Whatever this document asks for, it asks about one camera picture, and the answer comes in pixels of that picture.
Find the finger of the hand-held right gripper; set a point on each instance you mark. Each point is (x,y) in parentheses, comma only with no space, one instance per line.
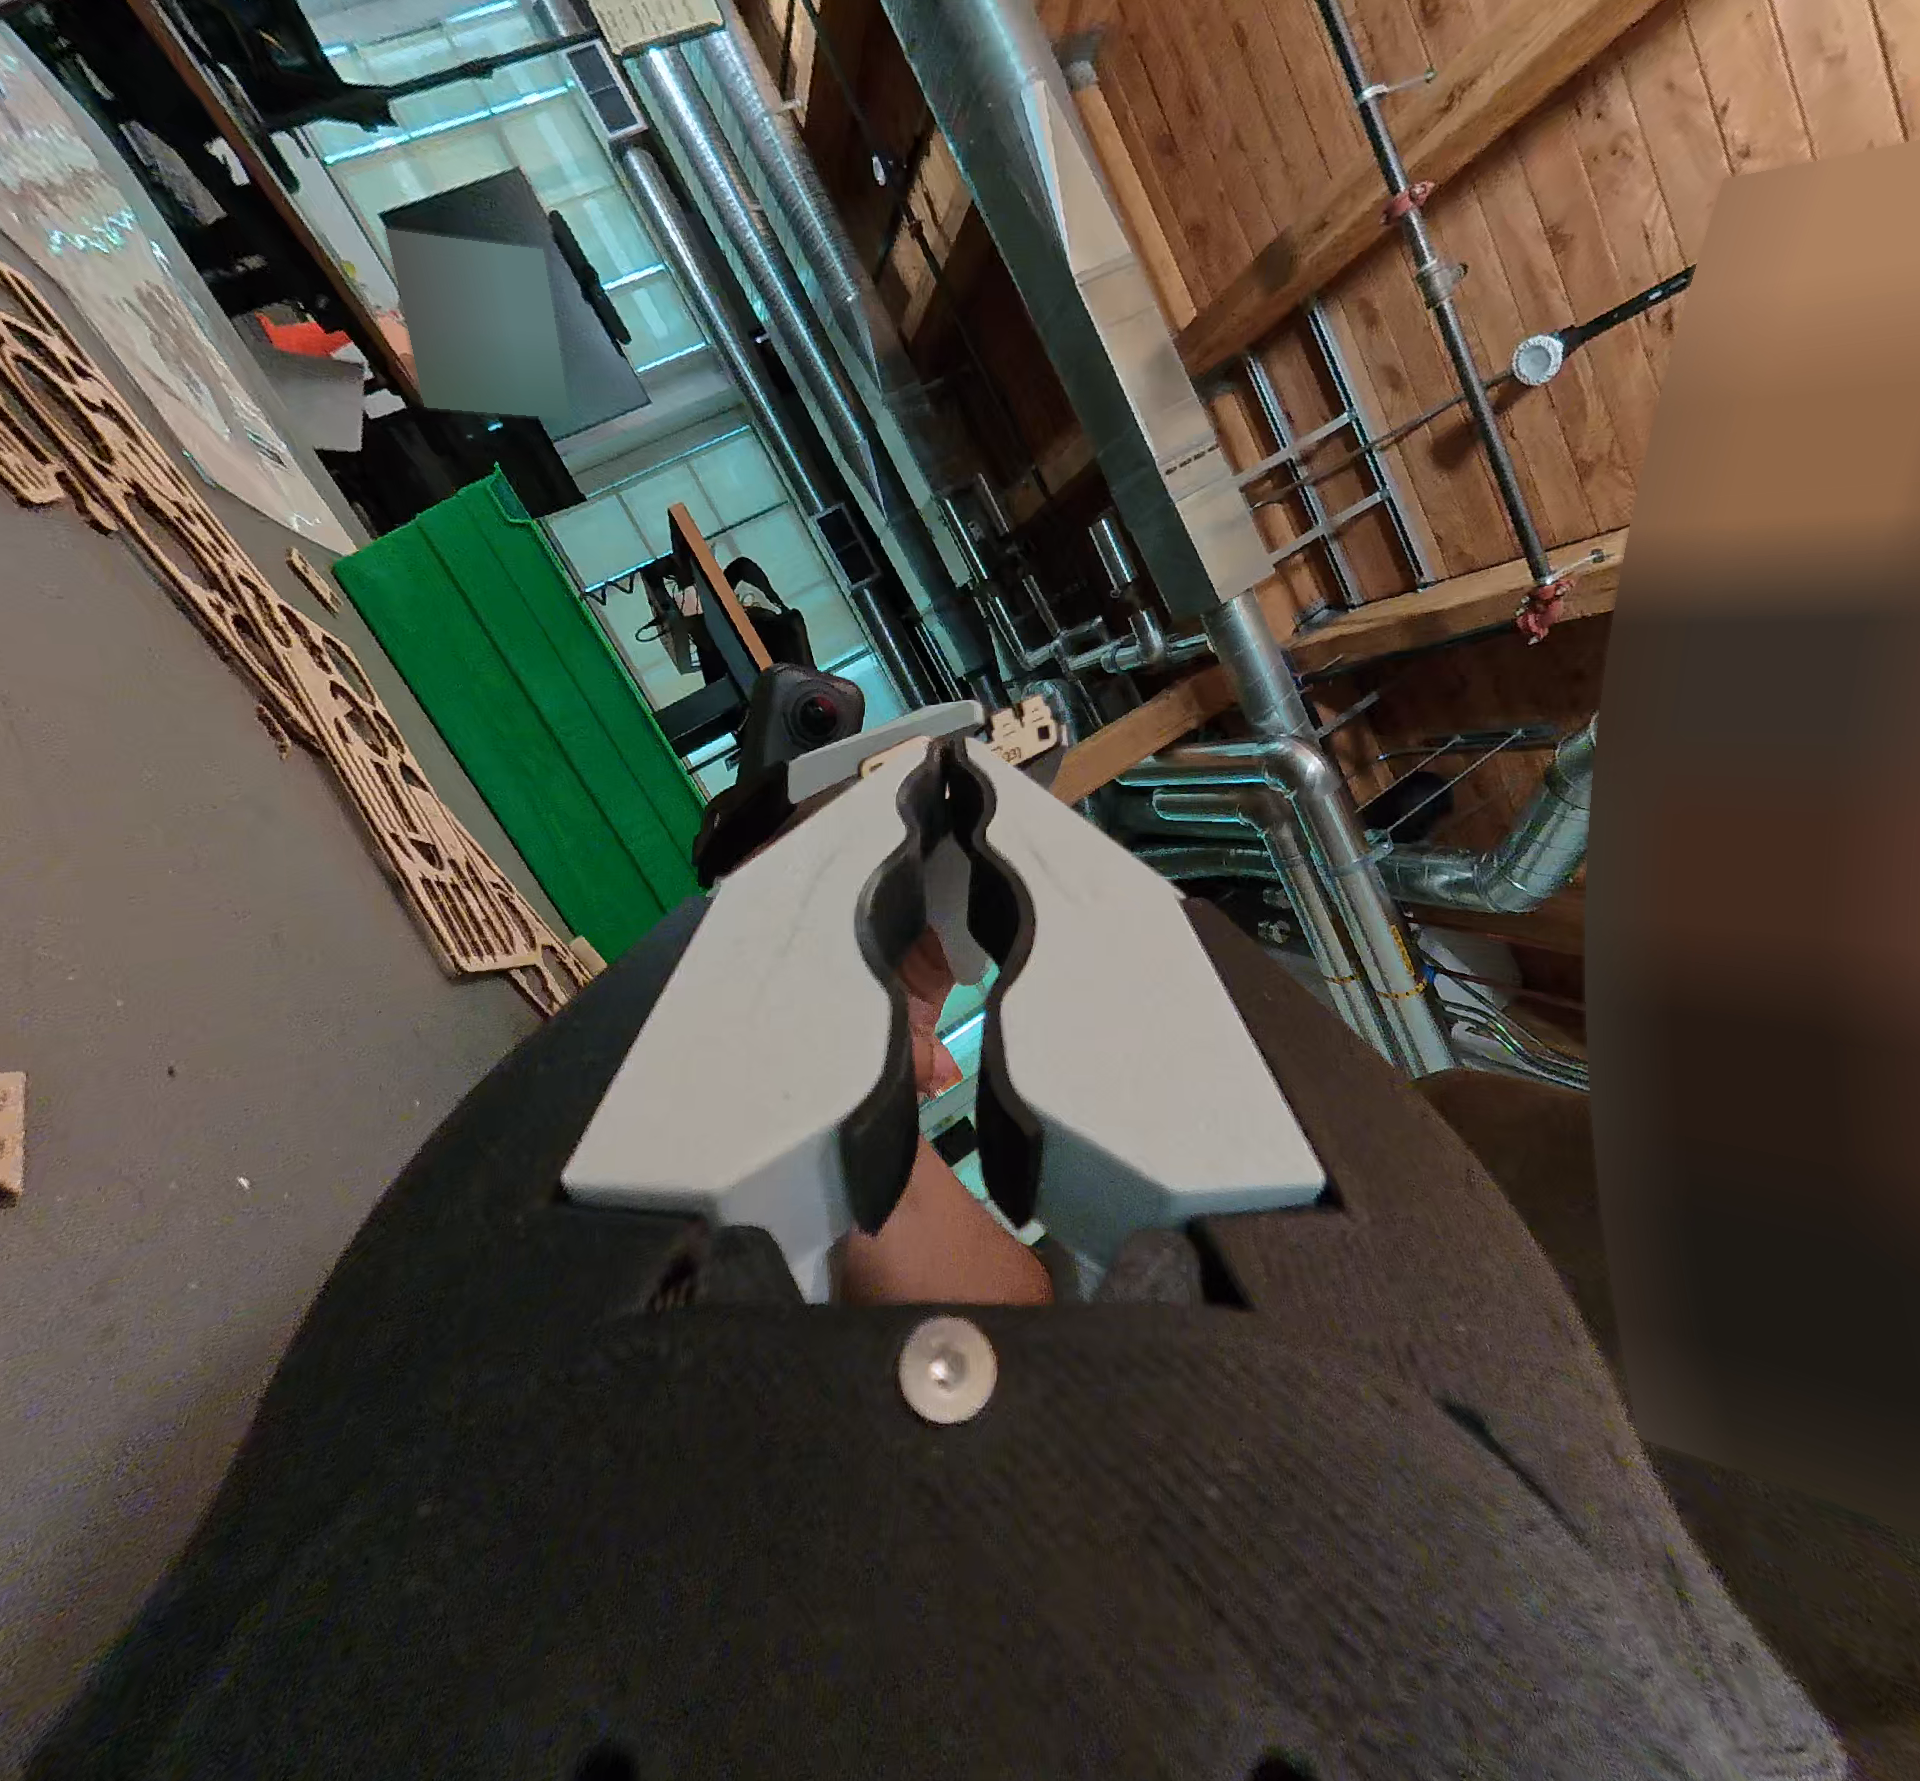
(831,777)
(928,725)

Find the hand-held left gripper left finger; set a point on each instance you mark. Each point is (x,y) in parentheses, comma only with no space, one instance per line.
(721,1045)

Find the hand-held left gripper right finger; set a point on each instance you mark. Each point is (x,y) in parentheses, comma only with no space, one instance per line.
(1157,1045)

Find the small crenellated wooden piece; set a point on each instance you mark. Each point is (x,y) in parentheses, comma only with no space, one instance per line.
(1026,731)

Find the long slotted wooden puzzle sheet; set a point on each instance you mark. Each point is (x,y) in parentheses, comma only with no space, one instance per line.
(495,910)

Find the background wooden desk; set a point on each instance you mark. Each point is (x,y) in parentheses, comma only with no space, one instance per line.
(703,596)

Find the grey desk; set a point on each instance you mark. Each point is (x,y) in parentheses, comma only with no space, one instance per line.
(224,984)

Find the person's right hand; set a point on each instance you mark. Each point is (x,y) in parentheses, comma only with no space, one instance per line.
(928,1017)

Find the black jacket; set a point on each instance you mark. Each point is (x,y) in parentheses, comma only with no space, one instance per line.
(774,609)

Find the green plastic bin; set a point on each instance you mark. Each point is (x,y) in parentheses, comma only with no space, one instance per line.
(495,700)

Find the small notched wooden piece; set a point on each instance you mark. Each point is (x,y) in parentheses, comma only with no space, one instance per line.
(313,578)

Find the white round ceiling fixture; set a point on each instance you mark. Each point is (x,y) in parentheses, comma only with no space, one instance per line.
(1538,359)

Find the hanging ceiling sign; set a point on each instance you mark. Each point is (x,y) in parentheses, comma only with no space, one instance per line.
(645,2)

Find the clear plastic wrap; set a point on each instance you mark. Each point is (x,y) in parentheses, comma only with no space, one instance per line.
(152,311)

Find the rectangular metal duct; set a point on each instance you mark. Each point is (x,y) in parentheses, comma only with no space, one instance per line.
(1141,386)

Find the round spiral metal duct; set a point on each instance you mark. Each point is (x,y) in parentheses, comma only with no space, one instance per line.
(750,235)

